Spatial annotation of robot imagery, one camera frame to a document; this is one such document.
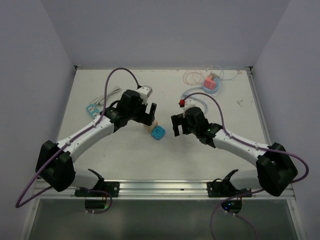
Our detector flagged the aluminium rail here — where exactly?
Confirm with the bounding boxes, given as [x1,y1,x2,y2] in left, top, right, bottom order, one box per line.
[32,179,296,200]
[245,67,272,144]

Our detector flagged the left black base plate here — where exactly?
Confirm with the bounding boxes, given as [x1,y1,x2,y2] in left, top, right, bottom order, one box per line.
[74,181,120,198]

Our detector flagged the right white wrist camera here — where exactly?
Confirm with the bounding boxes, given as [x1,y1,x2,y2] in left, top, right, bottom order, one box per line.
[178,98,196,112]

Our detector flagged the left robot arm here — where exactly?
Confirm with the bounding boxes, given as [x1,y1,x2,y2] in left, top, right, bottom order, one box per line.
[35,85,157,197]

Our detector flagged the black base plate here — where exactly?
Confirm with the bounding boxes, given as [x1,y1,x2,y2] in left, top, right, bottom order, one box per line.
[206,178,252,198]
[74,181,120,198]

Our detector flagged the light blue cord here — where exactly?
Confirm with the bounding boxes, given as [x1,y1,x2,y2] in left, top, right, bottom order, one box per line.
[181,79,225,115]

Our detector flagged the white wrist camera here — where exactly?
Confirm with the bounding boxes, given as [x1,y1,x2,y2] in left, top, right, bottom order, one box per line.
[136,85,153,105]
[178,98,196,112]

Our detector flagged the teal power strip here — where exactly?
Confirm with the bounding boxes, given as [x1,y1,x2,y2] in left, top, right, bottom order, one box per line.
[86,103,101,119]

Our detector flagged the white power strip cord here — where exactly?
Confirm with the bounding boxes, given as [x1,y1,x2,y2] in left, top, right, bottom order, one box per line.
[91,86,121,106]

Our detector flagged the blue square adapter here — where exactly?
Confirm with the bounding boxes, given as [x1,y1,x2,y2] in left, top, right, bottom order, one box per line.
[151,125,166,140]

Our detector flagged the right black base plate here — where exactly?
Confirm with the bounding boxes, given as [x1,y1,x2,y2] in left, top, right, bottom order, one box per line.
[206,178,252,198]

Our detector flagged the right side aluminium rail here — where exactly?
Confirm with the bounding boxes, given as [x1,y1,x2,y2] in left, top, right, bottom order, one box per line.
[245,67,272,144]

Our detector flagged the pink cube plug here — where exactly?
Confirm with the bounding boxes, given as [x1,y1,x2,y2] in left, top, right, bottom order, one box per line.
[202,76,217,92]

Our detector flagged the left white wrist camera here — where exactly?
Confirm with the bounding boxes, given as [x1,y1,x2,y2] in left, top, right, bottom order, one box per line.
[136,85,153,105]

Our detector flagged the tan wooden socket cube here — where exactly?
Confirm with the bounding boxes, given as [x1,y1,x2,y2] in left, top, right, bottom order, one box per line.
[143,120,158,133]

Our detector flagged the thin white wire coil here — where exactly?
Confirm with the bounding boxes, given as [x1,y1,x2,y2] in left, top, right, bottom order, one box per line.
[207,64,243,82]

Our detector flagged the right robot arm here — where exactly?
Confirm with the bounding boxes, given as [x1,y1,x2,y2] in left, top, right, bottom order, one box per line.
[171,106,298,197]

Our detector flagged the light blue round socket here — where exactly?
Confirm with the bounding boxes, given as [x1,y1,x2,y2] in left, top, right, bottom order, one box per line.
[201,78,223,96]

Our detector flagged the aluminium front rail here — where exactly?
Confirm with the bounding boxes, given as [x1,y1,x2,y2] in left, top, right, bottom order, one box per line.
[32,179,296,200]

